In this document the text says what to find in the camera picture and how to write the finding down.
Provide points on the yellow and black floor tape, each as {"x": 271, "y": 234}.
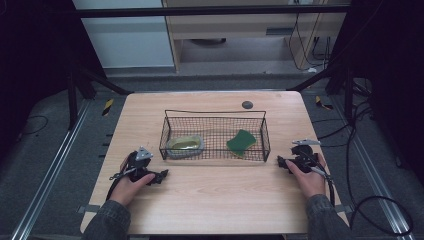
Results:
{"x": 107, "y": 107}
{"x": 322, "y": 103}

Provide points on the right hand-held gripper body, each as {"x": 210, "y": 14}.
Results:
{"x": 304, "y": 156}

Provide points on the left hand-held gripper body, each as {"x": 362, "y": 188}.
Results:
{"x": 139, "y": 165}

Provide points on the light wooden desk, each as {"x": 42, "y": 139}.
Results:
{"x": 233, "y": 26}

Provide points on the person's right hand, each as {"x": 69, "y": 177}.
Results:
{"x": 310, "y": 183}

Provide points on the white cabinet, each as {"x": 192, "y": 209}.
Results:
{"x": 130, "y": 43}

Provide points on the black metal stand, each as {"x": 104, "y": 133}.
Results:
{"x": 71, "y": 100}
{"x": 348, "y": 96}

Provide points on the green scouring sponge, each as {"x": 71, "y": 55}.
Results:
{"x": 240, "y": 142}

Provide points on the person's left hand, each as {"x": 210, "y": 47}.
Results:
{"x": 128, "y": 190}

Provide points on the aluminium floor rail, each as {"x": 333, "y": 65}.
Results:
{"x": 46, "y": 176}
{"x": 376, "y": 186}

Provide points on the black horizontal frame bar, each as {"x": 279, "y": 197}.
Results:
{"x": 200, "y": 11}

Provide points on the grey round table grommet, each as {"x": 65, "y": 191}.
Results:
{"x": 247, "y": 105}

